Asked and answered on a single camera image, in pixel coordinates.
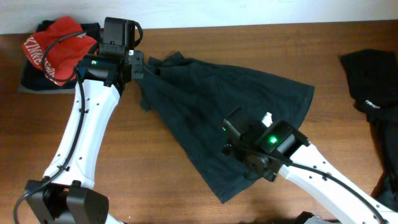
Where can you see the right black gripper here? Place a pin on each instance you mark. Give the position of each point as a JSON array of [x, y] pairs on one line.
[[232, 149]]

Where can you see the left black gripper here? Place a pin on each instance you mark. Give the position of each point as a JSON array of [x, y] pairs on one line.
[[137, 58]]

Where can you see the dark green t-shirt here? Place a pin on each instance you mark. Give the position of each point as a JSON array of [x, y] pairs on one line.
[[193, 97]]

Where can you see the black garment white logo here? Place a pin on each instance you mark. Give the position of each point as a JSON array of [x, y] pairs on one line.
[[372, 80]]

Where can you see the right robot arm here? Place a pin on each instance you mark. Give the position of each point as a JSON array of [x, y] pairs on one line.
[[270, 148]]

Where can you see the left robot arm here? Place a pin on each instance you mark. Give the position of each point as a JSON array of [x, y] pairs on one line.
[[65, 194]]

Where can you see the red folded shirt white lettering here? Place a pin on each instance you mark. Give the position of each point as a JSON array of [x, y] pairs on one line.
[[56, 47]]

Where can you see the navy folded garment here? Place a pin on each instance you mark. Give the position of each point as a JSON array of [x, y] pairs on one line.
[[94, 31]]

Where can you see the grey folded garment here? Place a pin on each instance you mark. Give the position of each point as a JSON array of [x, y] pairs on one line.
[[31, 91]]

